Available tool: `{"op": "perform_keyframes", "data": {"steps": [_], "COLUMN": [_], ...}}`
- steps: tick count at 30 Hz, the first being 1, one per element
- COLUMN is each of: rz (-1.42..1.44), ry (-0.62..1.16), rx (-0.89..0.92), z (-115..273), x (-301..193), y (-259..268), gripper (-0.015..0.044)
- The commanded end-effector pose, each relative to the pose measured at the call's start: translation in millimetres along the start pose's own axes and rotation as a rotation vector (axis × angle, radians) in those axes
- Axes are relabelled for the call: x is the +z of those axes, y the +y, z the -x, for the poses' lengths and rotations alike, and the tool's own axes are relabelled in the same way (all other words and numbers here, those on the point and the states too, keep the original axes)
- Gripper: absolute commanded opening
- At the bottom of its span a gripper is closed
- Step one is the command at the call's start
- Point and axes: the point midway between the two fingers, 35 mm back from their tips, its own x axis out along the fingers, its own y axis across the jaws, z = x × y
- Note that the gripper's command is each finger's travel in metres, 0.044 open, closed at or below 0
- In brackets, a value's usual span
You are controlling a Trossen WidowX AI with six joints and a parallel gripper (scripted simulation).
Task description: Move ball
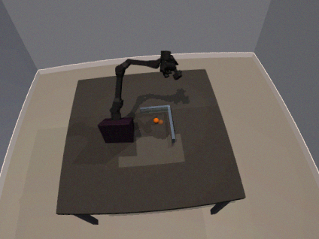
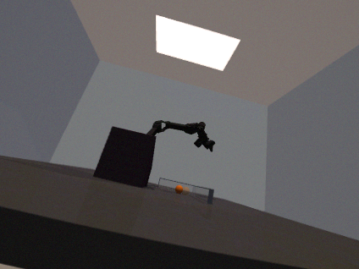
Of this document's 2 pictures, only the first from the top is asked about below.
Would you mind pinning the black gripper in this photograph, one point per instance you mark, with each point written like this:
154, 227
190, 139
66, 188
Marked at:
177, 75

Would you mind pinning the clear l-shaped low wall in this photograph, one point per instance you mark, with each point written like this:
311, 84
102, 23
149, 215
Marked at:
157, 110

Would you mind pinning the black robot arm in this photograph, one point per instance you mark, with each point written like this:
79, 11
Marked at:
120, 70

